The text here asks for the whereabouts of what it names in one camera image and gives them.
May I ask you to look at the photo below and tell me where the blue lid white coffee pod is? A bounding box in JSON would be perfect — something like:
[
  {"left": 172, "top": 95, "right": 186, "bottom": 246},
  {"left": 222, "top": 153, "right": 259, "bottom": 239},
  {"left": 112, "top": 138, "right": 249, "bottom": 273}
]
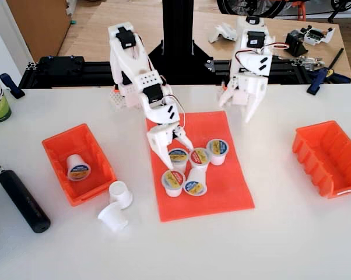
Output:
[
  {"left": 182, "top": 166, "right": 208, "bottom": 197},
  {"left": 66, "top": 153, "right": 92, "bottom": 182},
  {"left": 206, "top": 139, "right": 230, "bottom": 166},
  {"left": 167, "top": 148, "right": 190, "bottom": 173}
]

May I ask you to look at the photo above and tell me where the black aluminium frame post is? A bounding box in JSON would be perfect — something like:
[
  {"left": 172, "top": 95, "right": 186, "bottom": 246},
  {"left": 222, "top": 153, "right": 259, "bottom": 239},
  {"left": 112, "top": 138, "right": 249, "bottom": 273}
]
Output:
[{"left": 146, "top": 0, "right": 214, "bottom": 64}]

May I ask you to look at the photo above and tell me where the orange foam mat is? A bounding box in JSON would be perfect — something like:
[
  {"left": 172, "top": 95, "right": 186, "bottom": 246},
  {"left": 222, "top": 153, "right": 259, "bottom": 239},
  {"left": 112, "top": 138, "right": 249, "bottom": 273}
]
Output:
[{"left": 145, "top": 110, "right": 255, "bottom": 223}]

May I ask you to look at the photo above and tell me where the black plastic mounting block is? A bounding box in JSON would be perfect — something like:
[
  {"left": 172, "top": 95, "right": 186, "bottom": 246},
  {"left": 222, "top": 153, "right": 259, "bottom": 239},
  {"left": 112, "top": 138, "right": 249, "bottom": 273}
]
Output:
[{"left": 37, "top": 55, "right": 86, "bottom": 77}]

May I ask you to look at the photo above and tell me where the orange metal post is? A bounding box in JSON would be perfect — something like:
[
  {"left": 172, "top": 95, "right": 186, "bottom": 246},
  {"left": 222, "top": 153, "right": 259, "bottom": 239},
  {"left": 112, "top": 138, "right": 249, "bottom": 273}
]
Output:
[{"left": 297, "top": 0, "right": 307, "bottom": 20}]

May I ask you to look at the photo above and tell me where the orange bin with white label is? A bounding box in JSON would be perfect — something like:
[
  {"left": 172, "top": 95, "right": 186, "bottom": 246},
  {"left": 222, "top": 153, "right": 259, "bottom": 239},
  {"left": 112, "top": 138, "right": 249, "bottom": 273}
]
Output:
[{"left": 292, "top": 120, "right": 351, "bottom": 200}]

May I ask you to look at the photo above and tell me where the white printed robot part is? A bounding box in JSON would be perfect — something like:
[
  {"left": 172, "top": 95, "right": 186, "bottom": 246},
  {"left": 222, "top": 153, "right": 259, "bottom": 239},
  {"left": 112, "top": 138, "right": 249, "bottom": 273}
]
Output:
[{"left": 208, "top": 22, "right": 237, "bottom": 44}]

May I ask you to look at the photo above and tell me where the orange plastic bin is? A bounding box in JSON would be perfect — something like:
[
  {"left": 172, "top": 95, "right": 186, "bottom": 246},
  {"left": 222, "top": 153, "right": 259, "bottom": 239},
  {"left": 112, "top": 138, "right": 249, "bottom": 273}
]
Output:
[{"left": 41, "top": 122, "right": 120, "bottom": 207}]

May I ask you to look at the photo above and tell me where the metal clamp tool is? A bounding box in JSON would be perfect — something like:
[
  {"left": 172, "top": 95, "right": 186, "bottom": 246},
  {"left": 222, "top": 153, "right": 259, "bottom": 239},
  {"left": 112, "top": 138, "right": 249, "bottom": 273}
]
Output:
[{"left": 292, "top": 55, "right": 325, "bottom": 72}]

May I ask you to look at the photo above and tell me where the black electric screwdriver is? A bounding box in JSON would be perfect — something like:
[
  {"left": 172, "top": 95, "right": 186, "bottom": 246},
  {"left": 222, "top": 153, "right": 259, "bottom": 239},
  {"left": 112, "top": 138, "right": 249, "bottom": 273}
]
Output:
[{"left": 0, "top": 159, "right": 51, "bottom": 234}]

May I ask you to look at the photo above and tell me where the white device with circuit board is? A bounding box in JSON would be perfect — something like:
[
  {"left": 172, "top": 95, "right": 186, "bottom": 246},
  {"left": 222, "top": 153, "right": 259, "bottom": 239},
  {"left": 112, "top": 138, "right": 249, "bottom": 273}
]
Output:
[{"left": 290, "top": 25, "right": 336, "bottom": 46}]

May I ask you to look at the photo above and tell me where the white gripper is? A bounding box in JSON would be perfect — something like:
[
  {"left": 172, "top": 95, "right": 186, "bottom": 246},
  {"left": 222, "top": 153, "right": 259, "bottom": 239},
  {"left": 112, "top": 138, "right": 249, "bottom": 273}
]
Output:
[
  {"left": 146, "top": 124, "right": 194, "bottom": 171},
  {"left": 217, "top": 74, "right": 269, "bottom": 123}
]

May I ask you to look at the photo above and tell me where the black printed part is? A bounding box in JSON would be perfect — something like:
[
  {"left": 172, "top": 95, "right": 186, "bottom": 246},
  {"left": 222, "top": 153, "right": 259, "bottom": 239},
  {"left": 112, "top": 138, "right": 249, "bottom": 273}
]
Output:
[{"left": 283, "top": 32, "right": 309, "bottom": 58}]

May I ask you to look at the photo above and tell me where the brown wooden cabinet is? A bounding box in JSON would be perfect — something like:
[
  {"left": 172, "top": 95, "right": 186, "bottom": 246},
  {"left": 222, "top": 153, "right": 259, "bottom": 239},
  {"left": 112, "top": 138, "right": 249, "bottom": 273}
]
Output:
[{"left": 5, "top": 0, "right": 73, "bottom": 62}]

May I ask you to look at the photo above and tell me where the black bicycle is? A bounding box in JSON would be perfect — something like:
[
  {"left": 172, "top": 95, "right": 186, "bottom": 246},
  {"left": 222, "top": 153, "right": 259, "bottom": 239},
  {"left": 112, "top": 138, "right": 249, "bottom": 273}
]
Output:
[{"left": 216, "top": 0, "right": 351, "bottom": 23}]

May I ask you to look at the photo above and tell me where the black aluminium frame rail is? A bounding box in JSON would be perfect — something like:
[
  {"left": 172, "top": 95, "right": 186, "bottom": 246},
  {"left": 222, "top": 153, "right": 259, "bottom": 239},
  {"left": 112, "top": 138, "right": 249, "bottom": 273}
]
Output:
[{"left": 17, "top": 58, "right": 313, "bottom": 89}]

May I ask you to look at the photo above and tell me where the red lid white coffee pod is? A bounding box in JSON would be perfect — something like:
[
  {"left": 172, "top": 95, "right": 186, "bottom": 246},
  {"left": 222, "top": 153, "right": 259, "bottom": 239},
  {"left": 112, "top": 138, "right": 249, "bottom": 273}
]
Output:
[
  {"left": 188, "top": 148, "right": 210, "bottom": 170},
  {"left": 161, "top": 169, "right": 186, "bottom": 198},
  {"left": 108, "top": 180, "right": 134, "bottom": 210}
]

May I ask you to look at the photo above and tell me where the white crumpled sheet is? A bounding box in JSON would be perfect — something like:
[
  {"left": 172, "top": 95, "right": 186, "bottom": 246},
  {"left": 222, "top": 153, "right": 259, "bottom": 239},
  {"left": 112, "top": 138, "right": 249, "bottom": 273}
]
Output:
[{"left": 65, "top": 0, "right": 77, "bottom": 17}]

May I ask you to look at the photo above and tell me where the wooden table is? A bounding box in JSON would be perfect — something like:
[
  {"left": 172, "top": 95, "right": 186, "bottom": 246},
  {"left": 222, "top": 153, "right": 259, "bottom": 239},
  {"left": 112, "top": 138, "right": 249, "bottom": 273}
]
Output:
[{"left": 57, "top": 2, "right": 351, "bottom": 88}]

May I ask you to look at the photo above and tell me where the blue bar clamp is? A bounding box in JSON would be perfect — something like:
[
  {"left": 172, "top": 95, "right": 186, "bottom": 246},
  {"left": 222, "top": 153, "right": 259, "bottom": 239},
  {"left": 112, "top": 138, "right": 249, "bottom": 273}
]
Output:
[
  {"left": 0, "top": 72, "right": 26, "bottom": 100},
  {"left": 306, "top": 47, "right": 351, "bottom": 96}
]

